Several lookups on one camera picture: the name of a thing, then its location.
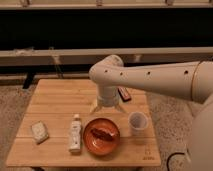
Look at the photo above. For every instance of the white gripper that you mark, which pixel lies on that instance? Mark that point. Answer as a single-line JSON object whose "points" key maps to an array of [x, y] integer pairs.
{"points": [[107, 102]]}

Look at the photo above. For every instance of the white ceramic cup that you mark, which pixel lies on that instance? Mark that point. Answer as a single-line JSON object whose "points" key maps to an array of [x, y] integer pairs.
{"points": [[138, 122]]}

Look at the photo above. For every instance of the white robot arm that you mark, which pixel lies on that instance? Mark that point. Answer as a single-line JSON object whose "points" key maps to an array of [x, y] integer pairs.
{"points": [[190, 81]]}

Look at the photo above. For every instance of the orange ceramic bowl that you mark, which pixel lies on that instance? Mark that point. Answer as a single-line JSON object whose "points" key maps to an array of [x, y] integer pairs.
{"points": [[101, 136]]}

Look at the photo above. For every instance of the dark rectangular box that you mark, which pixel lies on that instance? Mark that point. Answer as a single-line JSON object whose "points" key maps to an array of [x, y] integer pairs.
{"points": [[124, 94]]}

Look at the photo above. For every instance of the white tube bottle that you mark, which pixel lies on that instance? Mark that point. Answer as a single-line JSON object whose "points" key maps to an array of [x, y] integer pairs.
{"points": [[75, 134]]}

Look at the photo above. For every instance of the wooden table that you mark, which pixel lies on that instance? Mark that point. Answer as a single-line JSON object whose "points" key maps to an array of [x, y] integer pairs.
{"points": [[55, 102]]}

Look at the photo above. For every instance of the long wooden bench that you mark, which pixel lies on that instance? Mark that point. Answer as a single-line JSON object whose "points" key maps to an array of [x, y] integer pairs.
{"points": [[27, 57]]}

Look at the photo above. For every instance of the white wrapped packet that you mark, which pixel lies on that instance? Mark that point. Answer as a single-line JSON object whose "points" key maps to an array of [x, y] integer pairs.
{"points": [[39, 132]]}

